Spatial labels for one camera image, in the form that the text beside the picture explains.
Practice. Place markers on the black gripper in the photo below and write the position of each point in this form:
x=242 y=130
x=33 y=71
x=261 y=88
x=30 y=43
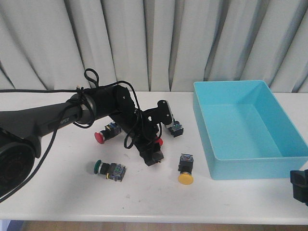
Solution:
x=141 y=131

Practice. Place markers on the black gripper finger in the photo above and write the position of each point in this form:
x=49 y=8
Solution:
x=299 y=180

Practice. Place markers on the red button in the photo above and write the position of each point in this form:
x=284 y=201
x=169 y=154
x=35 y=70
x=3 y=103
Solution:
x=159 y=141
x=111 y=130

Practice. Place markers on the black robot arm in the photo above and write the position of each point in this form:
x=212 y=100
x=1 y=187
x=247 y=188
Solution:
x=21 y=131

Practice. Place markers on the blue plastic box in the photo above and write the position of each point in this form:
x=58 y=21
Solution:
x=245 y=132

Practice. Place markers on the green button upper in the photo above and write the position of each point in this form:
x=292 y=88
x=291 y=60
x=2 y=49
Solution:
x=176 y=129

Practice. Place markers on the green button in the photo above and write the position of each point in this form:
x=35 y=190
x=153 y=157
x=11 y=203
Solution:
x=176 y=129
x=111 y=171

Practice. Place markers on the yellow button lower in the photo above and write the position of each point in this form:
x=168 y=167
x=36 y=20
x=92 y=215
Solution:
x=185 y=168

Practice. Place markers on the green button lower left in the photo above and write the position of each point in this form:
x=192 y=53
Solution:
x=111 y=171

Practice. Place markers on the grey pleated curtain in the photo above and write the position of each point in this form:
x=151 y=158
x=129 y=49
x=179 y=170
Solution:
x=156 y=45

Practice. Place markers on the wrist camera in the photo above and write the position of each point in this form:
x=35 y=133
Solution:
x=161 y=114

